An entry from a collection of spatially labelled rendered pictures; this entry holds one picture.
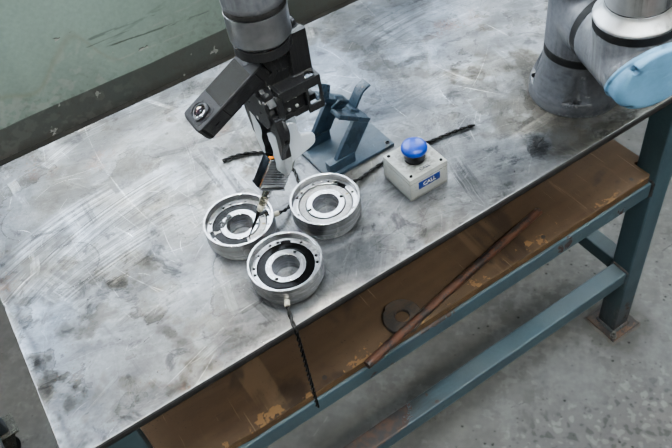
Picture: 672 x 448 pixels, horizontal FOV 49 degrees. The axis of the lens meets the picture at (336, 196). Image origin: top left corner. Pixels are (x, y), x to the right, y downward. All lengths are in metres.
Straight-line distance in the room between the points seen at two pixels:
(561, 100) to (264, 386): 0.67
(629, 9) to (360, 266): 0.49
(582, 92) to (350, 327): 0.55
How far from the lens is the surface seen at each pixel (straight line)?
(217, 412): 1.25
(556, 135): 1.23
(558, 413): 1.84
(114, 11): 2.64
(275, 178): 1.01
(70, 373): 1.06
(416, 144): 1.10
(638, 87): 1.08
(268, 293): 1.00
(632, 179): 1.53
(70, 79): 2.71
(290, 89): 0.91
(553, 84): 1.25
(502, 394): 1.85
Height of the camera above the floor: 1.62
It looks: 46 degrees down
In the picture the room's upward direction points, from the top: 10 degrees counter-clockwise
